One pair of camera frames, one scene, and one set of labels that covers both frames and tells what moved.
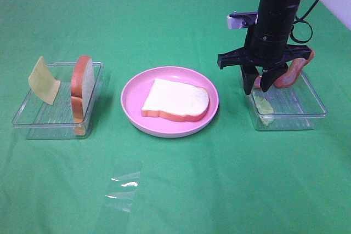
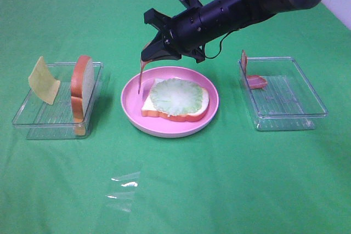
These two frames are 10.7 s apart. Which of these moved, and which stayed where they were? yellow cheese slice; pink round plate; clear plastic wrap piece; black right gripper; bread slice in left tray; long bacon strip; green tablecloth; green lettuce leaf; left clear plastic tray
Moved: green lettuce leaf; black right gripper; long bacon strip
Stayed: pink round plate; green tablecloth; clear plastic wrap piece; yellow cheese slice; bread slice in left tray; left clear plastic tray
